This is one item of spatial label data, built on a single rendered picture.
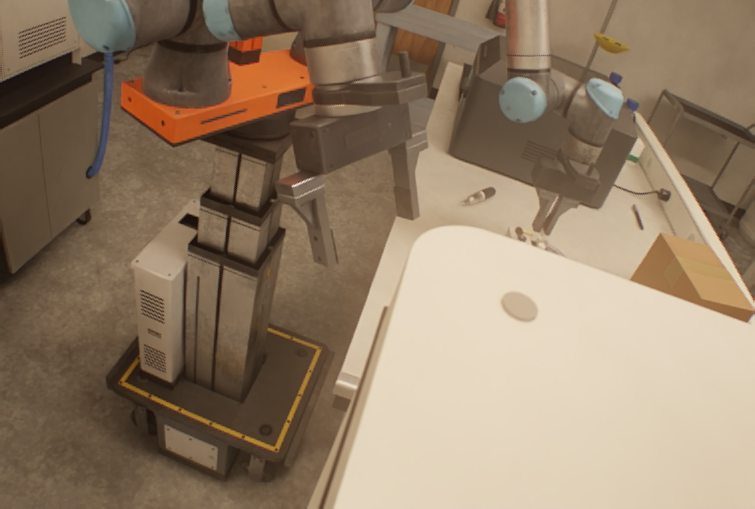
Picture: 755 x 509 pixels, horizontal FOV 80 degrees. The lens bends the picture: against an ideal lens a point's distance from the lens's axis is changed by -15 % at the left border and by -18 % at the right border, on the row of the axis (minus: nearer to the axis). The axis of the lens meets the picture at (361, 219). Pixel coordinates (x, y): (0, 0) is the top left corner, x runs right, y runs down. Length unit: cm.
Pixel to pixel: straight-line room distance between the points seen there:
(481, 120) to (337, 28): 96
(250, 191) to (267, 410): 66
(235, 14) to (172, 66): 27
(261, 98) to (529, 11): 47
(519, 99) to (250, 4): 48
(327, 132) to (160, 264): 77
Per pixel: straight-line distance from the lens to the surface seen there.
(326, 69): 52
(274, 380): 155
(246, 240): 112
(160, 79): 84
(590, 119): 100
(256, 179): 105
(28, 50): 192
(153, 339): 138
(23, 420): 185
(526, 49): 88
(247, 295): 120
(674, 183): 183
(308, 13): 53
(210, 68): 84
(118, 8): 68
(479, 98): 141
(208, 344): 138
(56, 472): 173
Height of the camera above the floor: 152
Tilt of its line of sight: 34 degrees down
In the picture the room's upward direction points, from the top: 17 degrees clockwise
